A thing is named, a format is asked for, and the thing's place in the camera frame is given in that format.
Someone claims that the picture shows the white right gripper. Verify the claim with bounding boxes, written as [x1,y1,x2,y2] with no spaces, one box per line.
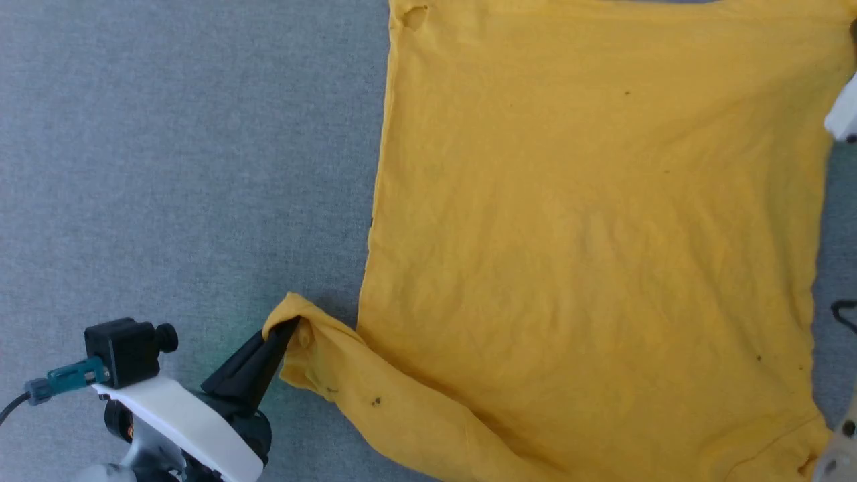
[824,20,857,143]

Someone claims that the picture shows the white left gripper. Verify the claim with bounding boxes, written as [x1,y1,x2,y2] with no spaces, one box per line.
[92,318,301,482]

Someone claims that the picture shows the yellow garment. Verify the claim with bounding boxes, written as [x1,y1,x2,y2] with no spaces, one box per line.
[262,0,857,482]

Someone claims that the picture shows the grey fabric sofa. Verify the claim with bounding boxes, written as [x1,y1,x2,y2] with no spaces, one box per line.
[0,0,857,482]

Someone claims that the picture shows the teal left camera connector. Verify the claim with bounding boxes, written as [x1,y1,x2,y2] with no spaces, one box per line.
[25,357,112,406]

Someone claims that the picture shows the black right camera cable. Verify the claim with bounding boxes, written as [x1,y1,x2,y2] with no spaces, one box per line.
[830,300,857,335]

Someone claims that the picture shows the black camera cable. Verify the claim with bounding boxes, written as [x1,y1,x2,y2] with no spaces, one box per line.
[0,392,31,426]
[830,300,857,335]

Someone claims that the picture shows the black left camera cable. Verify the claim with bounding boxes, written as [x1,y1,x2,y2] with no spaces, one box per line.
[0,392,31,426]

